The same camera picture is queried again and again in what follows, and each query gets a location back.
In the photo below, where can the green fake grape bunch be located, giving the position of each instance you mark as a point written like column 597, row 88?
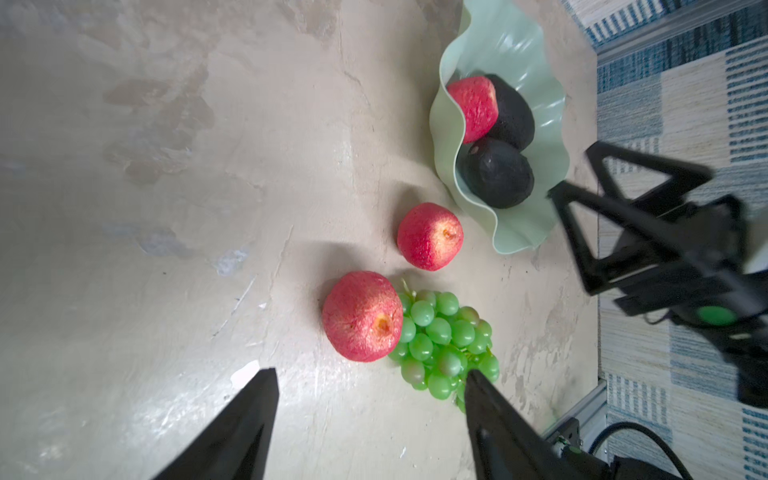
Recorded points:
column 441, row 342

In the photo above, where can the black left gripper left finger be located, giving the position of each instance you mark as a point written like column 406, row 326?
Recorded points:
column 235, row 444

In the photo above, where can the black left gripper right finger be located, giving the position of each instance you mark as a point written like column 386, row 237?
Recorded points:
column 504, row 446

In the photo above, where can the red fake peach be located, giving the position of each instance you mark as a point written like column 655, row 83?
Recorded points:
column 363, row 316
column 476, row 98
column 430, row 236

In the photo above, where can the aluminium front rail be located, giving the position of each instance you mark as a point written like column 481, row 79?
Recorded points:
column 582, row 424

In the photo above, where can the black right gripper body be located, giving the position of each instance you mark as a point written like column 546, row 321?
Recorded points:
column 704, row 285

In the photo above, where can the dark avocado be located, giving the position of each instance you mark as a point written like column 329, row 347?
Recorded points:
column 515, row 124
column 497, row 173

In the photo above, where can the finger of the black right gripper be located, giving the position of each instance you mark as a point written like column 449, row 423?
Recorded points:
column 598, row 273
column 644, row 180

